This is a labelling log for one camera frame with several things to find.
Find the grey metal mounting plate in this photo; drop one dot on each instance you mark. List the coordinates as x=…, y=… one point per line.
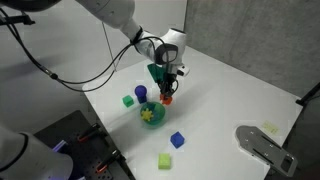
x=258, y=144

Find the blue cube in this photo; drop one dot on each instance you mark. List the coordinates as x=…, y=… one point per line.
x=177, y=139

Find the black perforated breadboard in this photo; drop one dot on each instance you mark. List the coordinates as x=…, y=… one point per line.
x=85, y=155

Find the black stand right edge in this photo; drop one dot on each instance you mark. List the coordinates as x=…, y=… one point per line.
x=305, y=99

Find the dark green cube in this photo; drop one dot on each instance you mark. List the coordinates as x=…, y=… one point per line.
x=128, y=101

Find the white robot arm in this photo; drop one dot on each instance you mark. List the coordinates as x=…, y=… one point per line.
x=118, y=14

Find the orange handled clamp lower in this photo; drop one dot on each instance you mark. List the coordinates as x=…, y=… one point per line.
x=107, y=161

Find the yellow star toy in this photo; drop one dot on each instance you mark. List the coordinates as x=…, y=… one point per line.
x=146, y=114

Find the orange handled clamp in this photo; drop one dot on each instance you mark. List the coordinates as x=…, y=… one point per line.
x=92, y=130
x=107, y=161

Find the orange toy figure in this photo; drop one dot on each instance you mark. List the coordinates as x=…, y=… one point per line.
x=167, y=100

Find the orange handled clamp upper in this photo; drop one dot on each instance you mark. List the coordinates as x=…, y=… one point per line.
x=92, y=130

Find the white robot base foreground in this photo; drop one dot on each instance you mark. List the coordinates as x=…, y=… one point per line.
x=24, y=157

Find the lime green cube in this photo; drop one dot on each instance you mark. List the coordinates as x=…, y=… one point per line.
x=164, y=161

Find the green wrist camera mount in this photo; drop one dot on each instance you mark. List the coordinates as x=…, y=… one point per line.
x=156, y=72

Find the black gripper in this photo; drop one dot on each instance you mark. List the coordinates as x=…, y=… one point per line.
x=167, y=86

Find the green plastic bowl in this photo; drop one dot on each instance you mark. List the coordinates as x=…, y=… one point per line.
x=159, y=113

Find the teal toy block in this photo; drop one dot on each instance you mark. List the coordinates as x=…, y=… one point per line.
x=150, y=106

